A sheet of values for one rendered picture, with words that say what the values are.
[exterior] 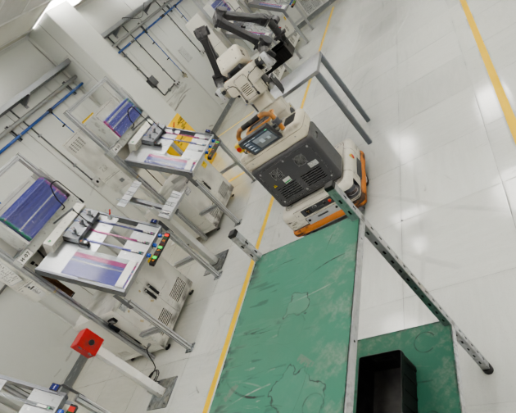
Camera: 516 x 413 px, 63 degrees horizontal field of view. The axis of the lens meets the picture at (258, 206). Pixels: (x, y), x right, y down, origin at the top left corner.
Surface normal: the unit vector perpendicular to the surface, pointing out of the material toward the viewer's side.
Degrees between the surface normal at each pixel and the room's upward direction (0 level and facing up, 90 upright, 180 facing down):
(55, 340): 90
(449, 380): 0
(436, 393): 0
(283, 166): 90
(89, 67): 90
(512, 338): 0
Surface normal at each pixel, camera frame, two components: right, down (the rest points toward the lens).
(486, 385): -0.65, -0.66
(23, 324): 0.73, -0.39
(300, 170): -0.17, 0.62
